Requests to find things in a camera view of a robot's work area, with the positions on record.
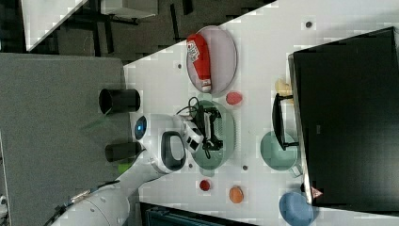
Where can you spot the black cylinder upper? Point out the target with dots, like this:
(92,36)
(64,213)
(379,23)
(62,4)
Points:
(112,101)

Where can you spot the green marker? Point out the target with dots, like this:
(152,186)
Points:
(123,167)

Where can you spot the red ketchup bottle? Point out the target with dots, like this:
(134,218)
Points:
(198,53)

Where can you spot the black oven handle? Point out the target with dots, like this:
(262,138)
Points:
(278,123)

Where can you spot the blue bowl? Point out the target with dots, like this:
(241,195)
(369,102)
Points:
(294,209)

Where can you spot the dark red round toy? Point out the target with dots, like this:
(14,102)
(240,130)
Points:
(204,185)

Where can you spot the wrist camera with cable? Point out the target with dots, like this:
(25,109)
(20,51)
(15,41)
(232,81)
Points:
(192,135)

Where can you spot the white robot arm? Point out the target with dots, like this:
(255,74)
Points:
(162,143)

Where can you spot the black toaster oven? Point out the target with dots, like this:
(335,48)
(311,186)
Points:
(346,110)

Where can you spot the teal mug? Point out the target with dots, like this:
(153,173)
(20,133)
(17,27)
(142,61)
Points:
(280,159)

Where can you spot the round grey tray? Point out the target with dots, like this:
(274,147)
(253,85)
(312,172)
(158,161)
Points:
(223,59)

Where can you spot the black cylinder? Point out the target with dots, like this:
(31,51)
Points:
(122,151)
(112,101)

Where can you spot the green plastic strainer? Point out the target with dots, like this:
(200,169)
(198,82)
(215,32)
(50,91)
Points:
(224,130)

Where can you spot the pink round toy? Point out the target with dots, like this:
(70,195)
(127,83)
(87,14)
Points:
(234,98)

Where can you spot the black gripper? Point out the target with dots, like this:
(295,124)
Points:
(204,119)

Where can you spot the yellow toy behind handle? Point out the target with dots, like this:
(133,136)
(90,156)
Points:
(284,89)

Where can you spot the black cylinder lower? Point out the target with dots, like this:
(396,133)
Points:
(122,151)

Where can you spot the white side table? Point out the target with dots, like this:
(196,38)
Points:
(42,17)

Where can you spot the orange round toy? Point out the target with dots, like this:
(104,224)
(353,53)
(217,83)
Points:
(236,195)

